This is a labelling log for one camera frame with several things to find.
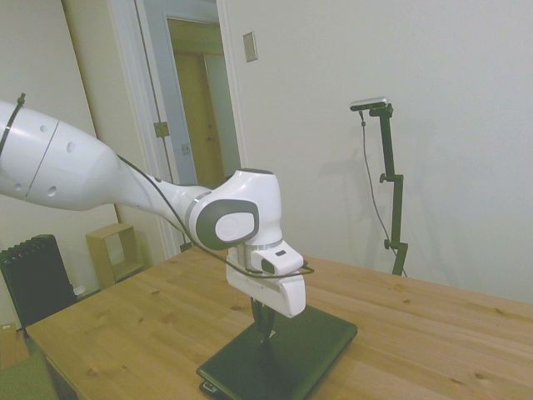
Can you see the silver camera on stand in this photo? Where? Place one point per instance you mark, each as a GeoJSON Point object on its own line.
{"type": "Point", "coordinates": [370, 104]}

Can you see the brown cardboard box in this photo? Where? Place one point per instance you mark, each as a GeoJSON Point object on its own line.
{"type": "Point", "coordinates": [11, 343]}

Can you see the white door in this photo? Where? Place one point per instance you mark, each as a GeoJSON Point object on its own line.
{"type": "Point", "coordinates": [172, 121]}

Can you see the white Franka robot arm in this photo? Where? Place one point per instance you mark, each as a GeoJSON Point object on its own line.
{"type": "Point", "coordinates": [125, 179]}

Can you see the metal wall switch plate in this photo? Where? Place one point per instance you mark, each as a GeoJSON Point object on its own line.
{"type": "Point", "coordinates": [250, 47]}

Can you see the black camera stand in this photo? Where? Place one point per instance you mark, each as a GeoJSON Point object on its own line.
{"type": "Point", "coordinates": [393, 187]}

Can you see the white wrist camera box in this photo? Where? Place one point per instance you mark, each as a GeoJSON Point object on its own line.
{"type": "Point", "coordinates": [277, 260]}

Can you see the light wooden cube shelf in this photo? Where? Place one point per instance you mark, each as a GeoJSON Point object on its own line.
{"type": "Point", "coordinates": [112, 254]}

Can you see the black laptop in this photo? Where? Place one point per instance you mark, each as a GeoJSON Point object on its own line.
{"type": "Point", "coordinates": [291, 354]}

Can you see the black oil radiator heater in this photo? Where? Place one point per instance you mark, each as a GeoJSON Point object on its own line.
{"type": "Point", "coordinates": [35, 279]}

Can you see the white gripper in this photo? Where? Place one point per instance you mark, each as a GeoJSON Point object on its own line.
{"type": "Point", "coordinates": [275, 291]}

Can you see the brass door hinge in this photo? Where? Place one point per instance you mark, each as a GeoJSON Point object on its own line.
{"type": "Point", "coordinates": [161, 129]}

